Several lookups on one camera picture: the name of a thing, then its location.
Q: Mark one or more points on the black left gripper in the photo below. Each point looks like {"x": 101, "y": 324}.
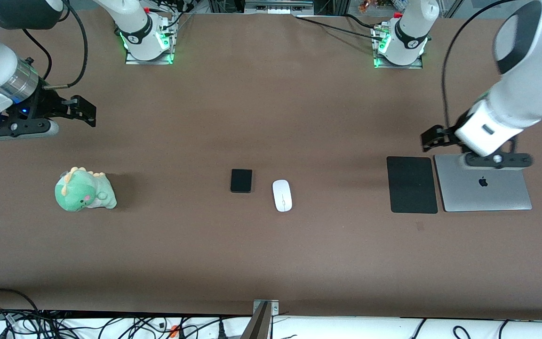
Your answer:
{"x": 446, "y": 134}

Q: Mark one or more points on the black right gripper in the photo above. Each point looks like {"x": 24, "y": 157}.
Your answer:
{"x": 49, "y": 105}

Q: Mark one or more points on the white computer mouse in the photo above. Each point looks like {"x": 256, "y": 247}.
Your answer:
{"x": 282, "y": 197}

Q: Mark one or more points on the small black square box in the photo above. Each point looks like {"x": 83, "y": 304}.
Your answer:
{"x": 241, "y": 181}

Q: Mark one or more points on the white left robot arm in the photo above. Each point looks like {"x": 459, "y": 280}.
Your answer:
{"x": 525, "y": 94}

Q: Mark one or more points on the black mouse pad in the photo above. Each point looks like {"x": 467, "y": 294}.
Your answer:
{"x": 412, "y": 186}

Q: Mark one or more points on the silver closed laptop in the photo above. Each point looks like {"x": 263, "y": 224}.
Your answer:
{"x": 482, "y": 193}

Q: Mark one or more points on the green dinosaur plush toy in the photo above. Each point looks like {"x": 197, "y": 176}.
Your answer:
{"x": 80, "y": 190}

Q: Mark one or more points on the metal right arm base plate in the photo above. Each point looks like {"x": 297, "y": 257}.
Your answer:
{"x": 148, "y": 61}

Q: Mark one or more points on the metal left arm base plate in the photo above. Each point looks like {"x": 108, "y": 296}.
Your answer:
{"x": 398, "y": 66}

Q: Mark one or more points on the silver aluminium frame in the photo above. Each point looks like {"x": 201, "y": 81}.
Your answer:
{"x": 278, "y": 5}

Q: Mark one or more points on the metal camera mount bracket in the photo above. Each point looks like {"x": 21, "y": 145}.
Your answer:
{"x": 273, "y": 307}

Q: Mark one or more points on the dark camera mount pole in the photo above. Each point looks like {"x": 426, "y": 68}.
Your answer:
{"x": 257, "y": 325}

